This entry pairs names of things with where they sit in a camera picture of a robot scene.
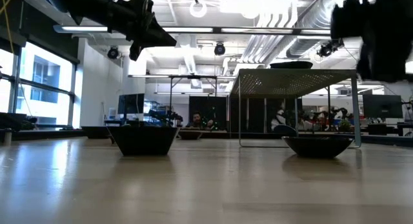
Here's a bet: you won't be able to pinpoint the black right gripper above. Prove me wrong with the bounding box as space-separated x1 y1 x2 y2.
331 0 413 83

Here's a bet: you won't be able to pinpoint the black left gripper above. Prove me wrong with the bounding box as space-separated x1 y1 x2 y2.
108 0 177 61

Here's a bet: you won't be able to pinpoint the round black mini plate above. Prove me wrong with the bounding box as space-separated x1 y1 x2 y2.
269 60 314 70
281 136 354 159

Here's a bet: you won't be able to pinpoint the oval black mini plate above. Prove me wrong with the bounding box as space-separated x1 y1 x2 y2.
177 129 203 141

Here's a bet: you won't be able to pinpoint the square black mini plate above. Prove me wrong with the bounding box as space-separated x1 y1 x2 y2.
107 126 180 157

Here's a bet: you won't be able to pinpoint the overhead light bar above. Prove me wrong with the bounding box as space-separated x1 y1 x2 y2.
53 25 333 36

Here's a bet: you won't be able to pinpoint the black computer monitor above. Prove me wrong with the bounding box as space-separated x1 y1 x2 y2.
362 94 404 119
117 93 146 116

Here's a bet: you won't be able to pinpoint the small potted plant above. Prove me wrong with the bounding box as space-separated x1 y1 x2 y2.
338 119 352 133

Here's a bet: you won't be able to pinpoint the person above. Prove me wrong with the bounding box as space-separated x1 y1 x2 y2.
188 111 208 128
270 103 288 131

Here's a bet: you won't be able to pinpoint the pale perforated metal shelf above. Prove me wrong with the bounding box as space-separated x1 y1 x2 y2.
229 68 362 148

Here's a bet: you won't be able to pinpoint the dark rounded chair back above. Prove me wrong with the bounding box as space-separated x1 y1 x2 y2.
273 124 299 137

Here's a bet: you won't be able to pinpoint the black partition panels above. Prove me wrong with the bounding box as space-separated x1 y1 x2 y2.
188 95 303 134

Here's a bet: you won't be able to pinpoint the dark equipment pile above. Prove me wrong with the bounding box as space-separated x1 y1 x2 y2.
0 112 37 132

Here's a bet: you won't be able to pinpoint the white ring lamp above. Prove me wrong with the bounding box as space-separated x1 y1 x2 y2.
188 0 208 19

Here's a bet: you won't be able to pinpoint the black metal frame rig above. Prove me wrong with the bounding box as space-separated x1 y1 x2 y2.
168 74 218 121

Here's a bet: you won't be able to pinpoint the black hanging camera cluster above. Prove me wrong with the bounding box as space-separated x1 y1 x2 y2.
316 39 345 58

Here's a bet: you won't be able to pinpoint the silver spiral ventilation duct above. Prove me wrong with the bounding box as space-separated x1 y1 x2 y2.
285 0 338 59

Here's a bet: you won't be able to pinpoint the yellow cable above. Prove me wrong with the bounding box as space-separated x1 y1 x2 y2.
0 0 16 56

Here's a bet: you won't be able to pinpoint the small grey post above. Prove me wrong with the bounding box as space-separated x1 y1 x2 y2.
3 128 14 146

